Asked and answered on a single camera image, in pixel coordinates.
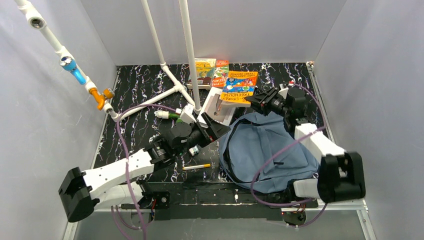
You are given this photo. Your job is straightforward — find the blue student backpack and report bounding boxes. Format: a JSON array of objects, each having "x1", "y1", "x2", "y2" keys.
[{"x1": 218, "y1": 112, "x2": 319, "y2": 194}]

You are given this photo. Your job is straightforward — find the white yellow marker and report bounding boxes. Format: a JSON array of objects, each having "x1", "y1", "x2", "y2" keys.
[{"x1": 182, "y1": 163, "x2": 211, "y2": 171}]

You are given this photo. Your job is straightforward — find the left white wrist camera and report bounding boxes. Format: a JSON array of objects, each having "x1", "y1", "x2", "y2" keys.
[{"x1": 175, "y1": 103, "x2": 197, "y2": 124}]

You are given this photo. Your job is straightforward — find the orange pipe valve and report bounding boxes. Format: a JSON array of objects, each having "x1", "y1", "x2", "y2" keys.
[{"x1": 88, "y1": 87, "x2": 115, "y2": 111}]

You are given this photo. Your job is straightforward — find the blue pipe valve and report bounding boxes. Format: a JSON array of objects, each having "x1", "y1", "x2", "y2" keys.
[{"x1": 59, "y1": 56, "x2": 87, "y2": 85}]

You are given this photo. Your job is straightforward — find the yellow illustrated book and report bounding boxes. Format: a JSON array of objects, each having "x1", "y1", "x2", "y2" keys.
[{"x1": 194, "y1": 58, "x2": 217, "y2": 90}]

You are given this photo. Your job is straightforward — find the white art book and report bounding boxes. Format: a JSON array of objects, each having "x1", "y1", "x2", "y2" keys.
[{"x1": 197, "y1": 87, "x2": 236, "y2": 128}]

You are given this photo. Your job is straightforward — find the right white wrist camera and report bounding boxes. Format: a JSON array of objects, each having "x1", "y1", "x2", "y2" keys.
[{"x1": 278, "y1": 81, "x2": 295, "y2": 99}]

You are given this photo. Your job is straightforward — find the white PVC pipe frame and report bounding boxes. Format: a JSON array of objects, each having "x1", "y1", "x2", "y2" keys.
[{"x1": 13, "y1": 0, "x2": 204, "y2": 123}]

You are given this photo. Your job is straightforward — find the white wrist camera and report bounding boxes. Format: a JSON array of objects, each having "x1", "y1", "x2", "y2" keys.
[
  {"x1": 278, "y1": 81, "x2": 295, "y2": 99},
  {"x1": 175, "y1": 103, "x2": 197, "y2": 124}
]

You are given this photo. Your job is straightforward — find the white blue stapler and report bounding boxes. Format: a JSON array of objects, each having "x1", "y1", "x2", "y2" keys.
[{"x1": 188, "y1": 145, "x2": 200, "y2": 156}]

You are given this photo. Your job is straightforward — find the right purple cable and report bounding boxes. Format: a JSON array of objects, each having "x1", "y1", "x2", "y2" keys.
[{"x1": 250, "y1": 82, "x2": 329, "y2": 229}]

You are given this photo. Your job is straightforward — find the green white pipe fitting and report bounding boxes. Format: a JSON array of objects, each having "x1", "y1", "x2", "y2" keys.
[{"x1": 154, "y1": 110, "x2": 180, "y2": 119}]

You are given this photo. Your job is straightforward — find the orange green treehouse book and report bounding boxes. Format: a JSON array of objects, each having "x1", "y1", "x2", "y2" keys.
[{"x1": 210, "y1": 60, "x2": 230, "y2": 89}]

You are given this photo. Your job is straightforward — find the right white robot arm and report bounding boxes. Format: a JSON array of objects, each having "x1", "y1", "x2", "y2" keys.
[{"x1": 249, "y1": 121, "x2": 366, "y2": 208}]

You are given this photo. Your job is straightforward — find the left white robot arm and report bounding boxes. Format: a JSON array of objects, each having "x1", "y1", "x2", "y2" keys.
[{"x1": 58, "y1": 112, "x2": 230, "y2": 223}]

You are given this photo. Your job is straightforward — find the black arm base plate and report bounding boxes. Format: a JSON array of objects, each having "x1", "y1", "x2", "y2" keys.
[{"x1": 119, "y1": 180, "x2": 319, "y2": 222}]

